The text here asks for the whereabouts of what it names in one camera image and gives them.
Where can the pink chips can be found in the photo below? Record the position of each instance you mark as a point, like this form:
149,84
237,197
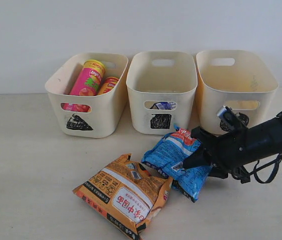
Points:
89,79

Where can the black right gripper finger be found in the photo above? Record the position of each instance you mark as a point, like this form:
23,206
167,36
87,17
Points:
201,157
208,141

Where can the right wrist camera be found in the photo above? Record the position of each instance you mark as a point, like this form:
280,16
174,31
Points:
228,118

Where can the blue white milk carton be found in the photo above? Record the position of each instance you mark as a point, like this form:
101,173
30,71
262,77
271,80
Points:
163,105

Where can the cream bin with square mark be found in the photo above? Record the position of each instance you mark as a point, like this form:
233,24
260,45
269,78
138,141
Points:
161,76

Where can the blue noodle packet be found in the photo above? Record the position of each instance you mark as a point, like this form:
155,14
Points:
167,158

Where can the orange noodle packet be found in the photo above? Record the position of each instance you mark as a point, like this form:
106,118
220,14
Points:
126,194

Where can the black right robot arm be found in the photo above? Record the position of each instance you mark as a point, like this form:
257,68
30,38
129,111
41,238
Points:
266,150

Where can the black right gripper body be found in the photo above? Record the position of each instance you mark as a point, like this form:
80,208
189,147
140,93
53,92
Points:
229,153

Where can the cream bin with circle mark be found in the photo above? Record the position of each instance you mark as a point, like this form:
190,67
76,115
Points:
237,79

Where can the cream bin with triangle mark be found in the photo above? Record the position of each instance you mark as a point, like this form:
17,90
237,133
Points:
88,116

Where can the yellow chips can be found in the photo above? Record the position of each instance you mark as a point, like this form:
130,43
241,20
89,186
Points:
108,85

